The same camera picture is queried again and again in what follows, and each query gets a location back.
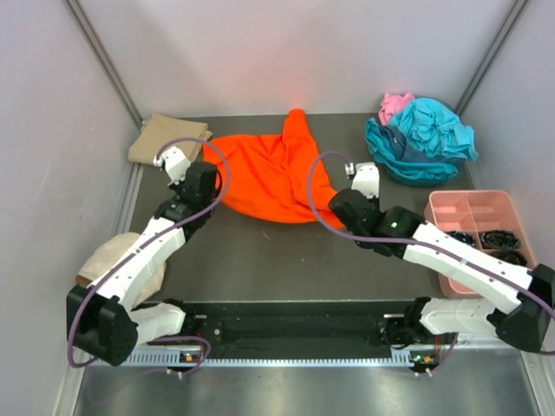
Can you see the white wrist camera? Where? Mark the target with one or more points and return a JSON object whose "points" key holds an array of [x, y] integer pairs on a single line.
{"points": [[364, 177], [174, 163]]}

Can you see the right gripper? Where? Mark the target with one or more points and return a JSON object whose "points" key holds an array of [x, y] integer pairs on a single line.
{"points": [[375, 201]]}

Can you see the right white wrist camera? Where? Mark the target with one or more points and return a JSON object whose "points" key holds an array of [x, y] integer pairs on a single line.
{"points": [[364, 177]]}

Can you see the folded beige t shirt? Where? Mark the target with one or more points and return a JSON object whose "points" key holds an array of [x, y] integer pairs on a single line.
{"points": [[158, 131]]}

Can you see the aluminium frame rail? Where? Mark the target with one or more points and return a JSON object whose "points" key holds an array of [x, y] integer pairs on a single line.
{"points": [[112, 337]]}

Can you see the grey slotted cable duct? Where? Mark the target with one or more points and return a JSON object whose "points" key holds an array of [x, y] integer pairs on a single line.
{"points": [[179, 359]]}

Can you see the pink t shirt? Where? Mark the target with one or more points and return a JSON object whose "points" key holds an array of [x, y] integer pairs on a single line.
{"points": [[393, 104]]}

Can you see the orange t shirt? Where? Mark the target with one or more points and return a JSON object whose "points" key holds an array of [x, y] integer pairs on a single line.
{"points": [[273, 176]]}

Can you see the pink divided tray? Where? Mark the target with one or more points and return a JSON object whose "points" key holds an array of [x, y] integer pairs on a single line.
{"points": [[484, 220]]}

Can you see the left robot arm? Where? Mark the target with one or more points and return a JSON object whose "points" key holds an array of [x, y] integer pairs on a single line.
{"points": [[170, 228]]}

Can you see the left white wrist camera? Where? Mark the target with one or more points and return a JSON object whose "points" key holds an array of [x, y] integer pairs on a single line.
{"points": [[174, 163]]}

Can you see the turquoise t shirt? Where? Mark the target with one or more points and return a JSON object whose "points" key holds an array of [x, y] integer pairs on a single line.
{"points": [[433, 127]]}

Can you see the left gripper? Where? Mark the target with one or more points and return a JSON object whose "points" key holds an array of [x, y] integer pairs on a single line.
{"points": [[176, 188]]}

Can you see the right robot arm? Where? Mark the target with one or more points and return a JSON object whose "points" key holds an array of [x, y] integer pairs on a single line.
{"points": [[515, 304]]}

